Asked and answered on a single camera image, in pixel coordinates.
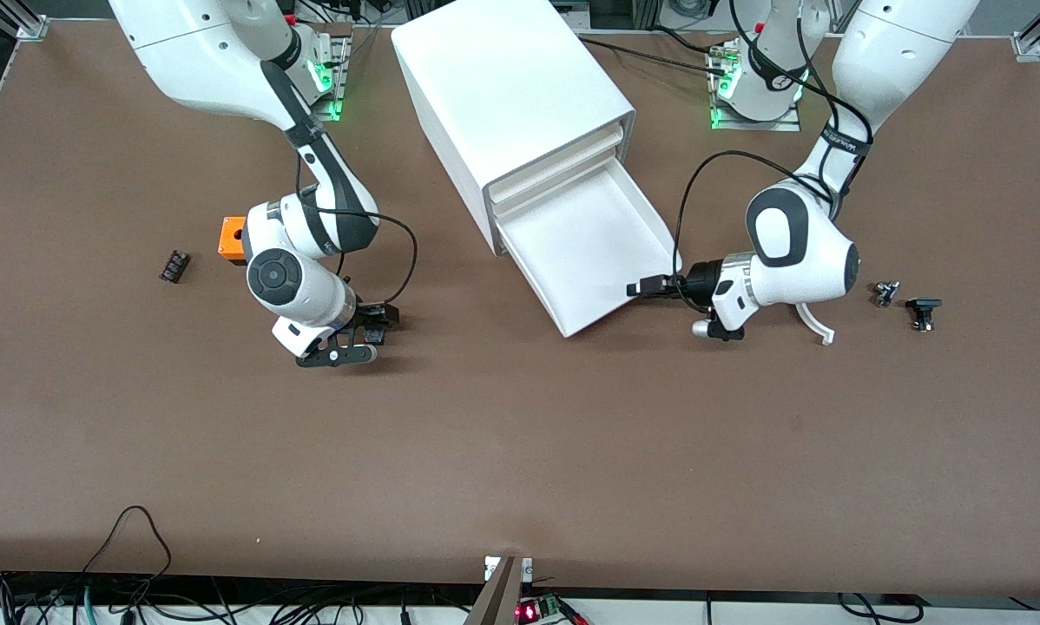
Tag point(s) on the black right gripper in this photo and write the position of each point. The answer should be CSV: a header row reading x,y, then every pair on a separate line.
x,y
371,316

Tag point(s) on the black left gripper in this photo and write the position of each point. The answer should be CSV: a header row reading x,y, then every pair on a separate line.
x,y
701,279

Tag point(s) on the green push button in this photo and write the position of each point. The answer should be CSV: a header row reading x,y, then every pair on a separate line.
x,y
377,337

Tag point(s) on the deep white drawer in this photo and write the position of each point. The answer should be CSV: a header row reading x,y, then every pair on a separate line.
x,y
589,252

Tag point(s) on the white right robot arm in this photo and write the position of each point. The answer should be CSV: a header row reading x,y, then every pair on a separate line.
x,y
199,52

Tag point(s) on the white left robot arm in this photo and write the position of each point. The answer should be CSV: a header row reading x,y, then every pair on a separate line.
x,y
798,252

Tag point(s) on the orange button box with hole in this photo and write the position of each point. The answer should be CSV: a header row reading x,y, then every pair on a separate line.
x,y
229,239

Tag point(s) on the white drawer cabinet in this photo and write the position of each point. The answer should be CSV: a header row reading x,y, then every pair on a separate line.
x,y
503,78

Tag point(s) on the black push button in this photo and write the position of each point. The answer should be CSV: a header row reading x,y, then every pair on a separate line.
x,y
923,305

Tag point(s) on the white curved plastic arc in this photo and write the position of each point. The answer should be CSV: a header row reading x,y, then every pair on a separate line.
x,y
819,328

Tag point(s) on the small black contact block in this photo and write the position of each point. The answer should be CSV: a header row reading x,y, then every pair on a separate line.
x,y
174,266

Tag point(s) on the small grey metal component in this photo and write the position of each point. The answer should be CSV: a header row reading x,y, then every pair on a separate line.
x,y
885,293

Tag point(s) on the circuit board with red light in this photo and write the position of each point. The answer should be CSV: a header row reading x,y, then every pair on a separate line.
x,y
529,612

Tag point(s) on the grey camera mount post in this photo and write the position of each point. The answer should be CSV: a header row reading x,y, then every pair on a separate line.
x,y
498,599

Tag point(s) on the aluminium frame corner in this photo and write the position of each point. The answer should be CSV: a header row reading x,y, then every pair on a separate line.
x,y
1028,45
34,30

